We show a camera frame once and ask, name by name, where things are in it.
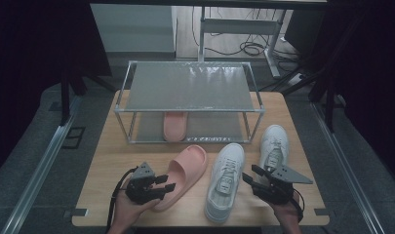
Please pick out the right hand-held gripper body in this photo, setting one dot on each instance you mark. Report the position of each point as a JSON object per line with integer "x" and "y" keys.
{"x": 276, "y": 191}

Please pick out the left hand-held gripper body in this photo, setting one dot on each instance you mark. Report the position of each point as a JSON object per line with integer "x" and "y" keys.
{"x": 141, "y": 190}

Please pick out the white sneaker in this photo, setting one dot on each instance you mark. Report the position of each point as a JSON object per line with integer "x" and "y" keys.
{"x": 274, "y": 138}
{"x": 226, "y": 182}

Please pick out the pink slipper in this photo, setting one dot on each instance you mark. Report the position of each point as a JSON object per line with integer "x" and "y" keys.
{"x": 188, "y": 169}
{"x": 175, "y": 128}

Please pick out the metal shoe rack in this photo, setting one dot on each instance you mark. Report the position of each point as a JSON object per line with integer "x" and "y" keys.
{"x": 188, "y": 86}

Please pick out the person's right hand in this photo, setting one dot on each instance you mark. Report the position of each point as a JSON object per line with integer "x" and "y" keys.
{"x": 286, "y": 211}

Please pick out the person's left hand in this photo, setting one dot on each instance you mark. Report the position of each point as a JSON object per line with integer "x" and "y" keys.
{"x": 128, "y": 211}

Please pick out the black metal stand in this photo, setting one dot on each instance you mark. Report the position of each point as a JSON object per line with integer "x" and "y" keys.
{"x": 330, "y": 107}
{"x": 65, "y": 97}

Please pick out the white power strip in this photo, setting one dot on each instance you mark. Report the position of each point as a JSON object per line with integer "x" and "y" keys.
{"x": 296, "y": 79}

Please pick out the dark curtain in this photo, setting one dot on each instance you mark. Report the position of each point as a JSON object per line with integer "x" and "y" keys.
{"x": 374, "y": 81}
{"x": 29, "y": 65}

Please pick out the black computer case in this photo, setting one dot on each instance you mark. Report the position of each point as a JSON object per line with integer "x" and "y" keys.
{"x": 304, "y": 32}

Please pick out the white-framed desk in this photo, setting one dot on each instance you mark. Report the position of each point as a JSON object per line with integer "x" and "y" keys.
{"x": 237, "y": 26}

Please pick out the white cabinet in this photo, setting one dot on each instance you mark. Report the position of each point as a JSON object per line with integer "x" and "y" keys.
{"x": 133, "y": 27}

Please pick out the aluminium floor rail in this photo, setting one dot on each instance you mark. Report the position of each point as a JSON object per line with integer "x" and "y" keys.
{"x": 344, "y": 169}
{"x": 39, "y": 169}

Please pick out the black floor bracket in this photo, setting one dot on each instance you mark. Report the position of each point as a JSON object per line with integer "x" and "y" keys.
{"x": 74, "y": 138}

